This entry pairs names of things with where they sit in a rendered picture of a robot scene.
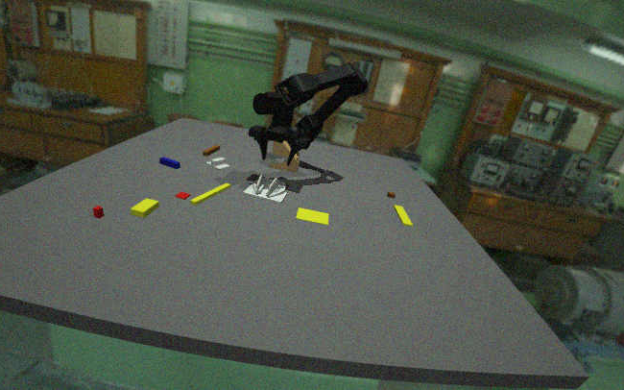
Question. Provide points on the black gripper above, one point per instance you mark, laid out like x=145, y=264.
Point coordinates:
x=260, y=135

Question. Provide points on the small blue block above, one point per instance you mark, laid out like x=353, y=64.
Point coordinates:
x=169, y=162

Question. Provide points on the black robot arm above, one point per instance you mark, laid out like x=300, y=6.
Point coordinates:
x=302, y=87

